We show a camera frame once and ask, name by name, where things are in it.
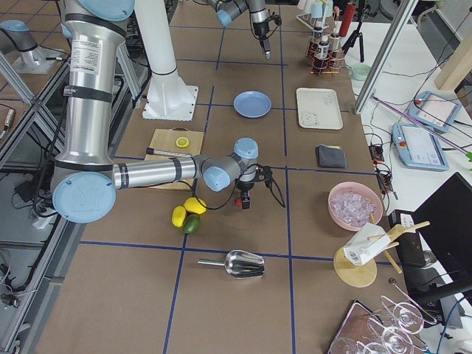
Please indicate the red bottle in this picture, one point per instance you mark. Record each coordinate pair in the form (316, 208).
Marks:
(347, 18)

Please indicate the glass rack tray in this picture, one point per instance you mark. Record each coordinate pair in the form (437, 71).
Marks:
(394, 328)

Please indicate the large yellow lemon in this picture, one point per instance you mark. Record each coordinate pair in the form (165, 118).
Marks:
(195, 205)

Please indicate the mint green bowl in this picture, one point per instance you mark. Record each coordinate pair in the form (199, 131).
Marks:
(360, 71)

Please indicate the white carton on stand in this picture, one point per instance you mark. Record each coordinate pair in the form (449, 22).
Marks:
(366, 244)

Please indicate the black laptop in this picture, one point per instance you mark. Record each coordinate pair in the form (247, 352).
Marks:
(448, 210)

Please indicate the tea bottle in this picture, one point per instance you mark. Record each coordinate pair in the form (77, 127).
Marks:
(322, 52)
(316, 51)

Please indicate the aluminium frame post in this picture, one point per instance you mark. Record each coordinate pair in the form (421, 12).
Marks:
(405, 10)

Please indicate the rear tea bottle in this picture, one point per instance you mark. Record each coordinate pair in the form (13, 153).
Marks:
(322, 52)

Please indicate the left tea bottle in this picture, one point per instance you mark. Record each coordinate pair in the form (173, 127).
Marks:
(316, 51)

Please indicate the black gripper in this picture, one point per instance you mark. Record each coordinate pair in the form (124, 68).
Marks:
(260, 31)
(245, 186)

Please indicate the black tripod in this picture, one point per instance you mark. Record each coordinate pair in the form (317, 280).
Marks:
(357, 34)

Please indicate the green lime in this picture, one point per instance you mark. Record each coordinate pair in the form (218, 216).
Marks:
(191, 224)

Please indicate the far teach pendant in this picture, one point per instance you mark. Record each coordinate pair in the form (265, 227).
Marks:
(434, 111)

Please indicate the blue plastic plate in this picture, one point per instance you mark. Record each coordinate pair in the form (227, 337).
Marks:
(252, 104)

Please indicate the round wooden stand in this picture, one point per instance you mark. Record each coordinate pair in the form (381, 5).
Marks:
(364, 275)

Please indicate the copper wire bottle rack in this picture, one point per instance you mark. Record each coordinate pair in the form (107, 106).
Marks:
(335, 58)

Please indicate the steel cylinder tool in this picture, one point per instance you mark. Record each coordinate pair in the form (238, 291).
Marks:
(155, 152)

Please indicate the steel ice scoop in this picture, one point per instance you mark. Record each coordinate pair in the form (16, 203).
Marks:
(239, 264)

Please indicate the pink bowl of ice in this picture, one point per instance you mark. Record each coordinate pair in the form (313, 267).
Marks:
(351, 205)

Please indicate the cream bear serving tray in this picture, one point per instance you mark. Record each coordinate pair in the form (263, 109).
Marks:
(318, 108)

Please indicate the teach pendant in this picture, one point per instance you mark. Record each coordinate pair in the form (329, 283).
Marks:
(434, 111)
(417, 148)

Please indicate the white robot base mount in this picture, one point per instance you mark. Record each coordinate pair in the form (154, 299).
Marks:
(168, 97)

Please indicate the near teach pendant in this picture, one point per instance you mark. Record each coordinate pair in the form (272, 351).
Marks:
(417, 148)

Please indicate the wooden cutting board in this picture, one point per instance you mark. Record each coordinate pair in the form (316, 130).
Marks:
(165, 139)

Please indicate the small yellow lemon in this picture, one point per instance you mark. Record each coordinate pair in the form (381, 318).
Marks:
(178, 217)

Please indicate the grey folded cloth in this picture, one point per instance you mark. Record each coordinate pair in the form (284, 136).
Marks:
(331, 157)

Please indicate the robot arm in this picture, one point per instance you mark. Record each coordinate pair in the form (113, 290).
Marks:
(86, 180)
(228, 11)

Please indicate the lemon half slice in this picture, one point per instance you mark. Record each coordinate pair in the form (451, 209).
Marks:
(182, 142)

